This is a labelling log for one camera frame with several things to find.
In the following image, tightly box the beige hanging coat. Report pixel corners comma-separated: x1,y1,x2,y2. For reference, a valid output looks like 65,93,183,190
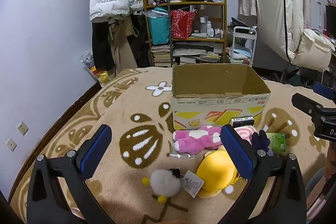
109,18,138,72

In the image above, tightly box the printed cardboard box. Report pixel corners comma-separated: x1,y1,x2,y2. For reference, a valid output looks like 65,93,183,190
171,63,271,132

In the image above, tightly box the office chair base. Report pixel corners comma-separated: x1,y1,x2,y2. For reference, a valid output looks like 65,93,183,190
270,67,315,85

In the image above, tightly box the white wall socket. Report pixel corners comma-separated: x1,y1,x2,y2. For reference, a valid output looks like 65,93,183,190
6,138,17,152
17,121,29,136

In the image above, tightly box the white duvet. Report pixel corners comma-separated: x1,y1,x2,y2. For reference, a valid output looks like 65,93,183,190
252,0,315,67

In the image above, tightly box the red patterned bag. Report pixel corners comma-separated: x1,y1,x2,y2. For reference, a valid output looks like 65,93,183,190
170,9,197,39

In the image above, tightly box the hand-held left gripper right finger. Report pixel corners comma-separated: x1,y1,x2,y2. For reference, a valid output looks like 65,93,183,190
220,124,307,224

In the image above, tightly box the beige patterned blanket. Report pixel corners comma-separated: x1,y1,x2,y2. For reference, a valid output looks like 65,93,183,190
10,67,336,224

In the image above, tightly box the purple plush toy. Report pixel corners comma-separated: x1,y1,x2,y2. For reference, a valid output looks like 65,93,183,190
251,130,273,156

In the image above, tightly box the pink bear plush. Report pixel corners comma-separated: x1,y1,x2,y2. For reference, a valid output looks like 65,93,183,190
173,126,223,156

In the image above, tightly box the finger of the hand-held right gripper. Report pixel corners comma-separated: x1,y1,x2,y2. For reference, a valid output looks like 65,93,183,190
292,93,327,122
313,83,336,101

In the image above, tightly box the white fluffy pompom plush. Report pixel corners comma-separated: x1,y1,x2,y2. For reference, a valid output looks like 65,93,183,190
142,168,205,204

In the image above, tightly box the light blue folded cloth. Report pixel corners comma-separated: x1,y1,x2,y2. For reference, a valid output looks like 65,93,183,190
232,47,252,59

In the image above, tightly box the clear plastic wrapper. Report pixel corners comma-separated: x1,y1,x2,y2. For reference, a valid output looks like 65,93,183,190
168,141,196,159

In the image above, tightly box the white trolley cart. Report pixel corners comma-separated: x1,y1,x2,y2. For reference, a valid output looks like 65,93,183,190
226,26,258,68

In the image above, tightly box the green packet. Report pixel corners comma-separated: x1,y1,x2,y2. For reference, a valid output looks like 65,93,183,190
265,133,286,153

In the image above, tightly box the group of cosmetic bottles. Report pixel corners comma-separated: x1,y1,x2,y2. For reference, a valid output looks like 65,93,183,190
199,17,225,38

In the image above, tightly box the cream pillow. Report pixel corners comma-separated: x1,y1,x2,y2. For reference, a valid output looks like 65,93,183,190
293,28,336,72

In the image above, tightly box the yellow plush toy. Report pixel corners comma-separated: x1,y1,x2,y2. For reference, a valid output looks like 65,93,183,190
196,145,242,199

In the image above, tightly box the black hanging garment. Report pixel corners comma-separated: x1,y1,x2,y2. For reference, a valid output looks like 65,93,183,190
92,21,116,69

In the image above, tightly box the pile of books and papers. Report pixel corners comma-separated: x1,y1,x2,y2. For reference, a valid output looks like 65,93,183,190
172,42,223,65

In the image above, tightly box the stack of books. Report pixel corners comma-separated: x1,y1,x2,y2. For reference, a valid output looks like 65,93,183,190
151,44,172,67

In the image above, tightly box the wooden shelf rack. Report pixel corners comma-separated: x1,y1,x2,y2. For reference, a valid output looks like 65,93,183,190
142,0,227,68

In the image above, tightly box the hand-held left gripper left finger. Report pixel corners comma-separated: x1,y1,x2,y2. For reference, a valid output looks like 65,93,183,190
26,124,113,224

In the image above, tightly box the teal shopping bag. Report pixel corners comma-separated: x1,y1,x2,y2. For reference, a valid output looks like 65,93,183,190
147,7,170,45

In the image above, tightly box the small black box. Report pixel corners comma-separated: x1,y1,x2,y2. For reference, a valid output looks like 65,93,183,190
229,116,255,128

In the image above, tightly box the pink swirl roll plush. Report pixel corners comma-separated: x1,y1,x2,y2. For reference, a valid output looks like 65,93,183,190
234,126,256,146

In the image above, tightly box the person's right hand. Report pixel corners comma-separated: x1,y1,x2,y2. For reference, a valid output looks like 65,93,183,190
324,143,336,180

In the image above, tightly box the plastic bag of colourful things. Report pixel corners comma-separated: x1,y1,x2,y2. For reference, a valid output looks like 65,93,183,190
81,49,109,85

